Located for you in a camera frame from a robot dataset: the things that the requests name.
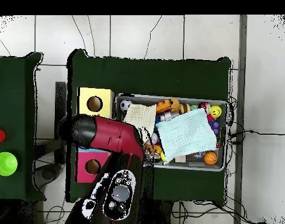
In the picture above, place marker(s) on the small soccer ball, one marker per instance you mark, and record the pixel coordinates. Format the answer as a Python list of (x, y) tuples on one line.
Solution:
[(126, 105)]

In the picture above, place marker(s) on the round silver tin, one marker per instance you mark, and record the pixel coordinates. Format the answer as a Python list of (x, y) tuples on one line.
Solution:
[(156, 157)]

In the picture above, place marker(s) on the orange plastic toy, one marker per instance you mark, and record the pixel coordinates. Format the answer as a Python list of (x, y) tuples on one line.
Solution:
[(162, 107)]

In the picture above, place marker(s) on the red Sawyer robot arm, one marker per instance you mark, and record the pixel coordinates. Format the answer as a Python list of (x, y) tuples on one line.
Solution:
[(117, 135)]

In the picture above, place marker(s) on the small white baseball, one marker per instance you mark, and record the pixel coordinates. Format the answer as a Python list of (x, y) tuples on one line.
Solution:
[(154, 138)]

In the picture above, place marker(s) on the small orange basketball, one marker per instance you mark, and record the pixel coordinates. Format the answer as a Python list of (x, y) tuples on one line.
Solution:
[(210, 158)]

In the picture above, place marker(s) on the clear mesh bin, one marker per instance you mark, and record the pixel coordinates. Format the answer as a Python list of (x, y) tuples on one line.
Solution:
[(223, 140)]

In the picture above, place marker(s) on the wooden box with three holes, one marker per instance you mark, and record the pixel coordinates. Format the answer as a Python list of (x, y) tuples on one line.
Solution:
[(85, 100)]

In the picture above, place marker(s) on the cream yellow cloth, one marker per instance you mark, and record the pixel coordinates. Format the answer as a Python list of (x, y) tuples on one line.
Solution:
[(140, 115)]

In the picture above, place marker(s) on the yellow smiley ball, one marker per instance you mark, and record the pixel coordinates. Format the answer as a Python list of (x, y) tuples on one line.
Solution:
[(216, 111)]

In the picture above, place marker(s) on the mint green cloth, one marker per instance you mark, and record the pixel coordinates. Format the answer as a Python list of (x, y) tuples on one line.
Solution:
[(187, 133)]

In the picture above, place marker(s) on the silver toy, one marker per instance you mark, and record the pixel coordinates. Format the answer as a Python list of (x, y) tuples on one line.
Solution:
[(168, 116)]

